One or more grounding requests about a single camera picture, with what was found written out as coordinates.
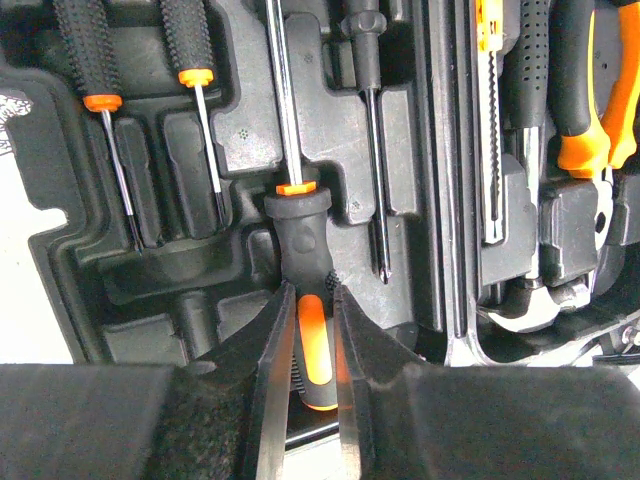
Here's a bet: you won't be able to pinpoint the black plastic tool case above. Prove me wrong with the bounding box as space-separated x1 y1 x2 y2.
0 0 640 451

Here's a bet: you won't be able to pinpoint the orange handled long-nose pliers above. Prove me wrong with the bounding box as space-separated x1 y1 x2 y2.
341 1 392 284

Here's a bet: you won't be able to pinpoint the precision screwdriver orange black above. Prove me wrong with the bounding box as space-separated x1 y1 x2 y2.
53 0 143 252

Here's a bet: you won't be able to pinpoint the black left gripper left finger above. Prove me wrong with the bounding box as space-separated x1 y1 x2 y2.
1 284 295 479

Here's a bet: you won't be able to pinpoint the floral table cloth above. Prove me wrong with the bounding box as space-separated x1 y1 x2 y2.
1 89 72 364

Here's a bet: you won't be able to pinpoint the steel claw hammer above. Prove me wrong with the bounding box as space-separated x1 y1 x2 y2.
480 1 563 333

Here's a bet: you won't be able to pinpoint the small black orange screwdriver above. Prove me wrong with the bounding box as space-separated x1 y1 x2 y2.
160 0 226 225

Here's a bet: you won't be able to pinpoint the large black orange screwdriver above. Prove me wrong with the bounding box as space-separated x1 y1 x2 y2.
265 1 337 412

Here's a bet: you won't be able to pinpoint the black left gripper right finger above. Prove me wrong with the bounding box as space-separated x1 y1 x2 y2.
334 286 639 479

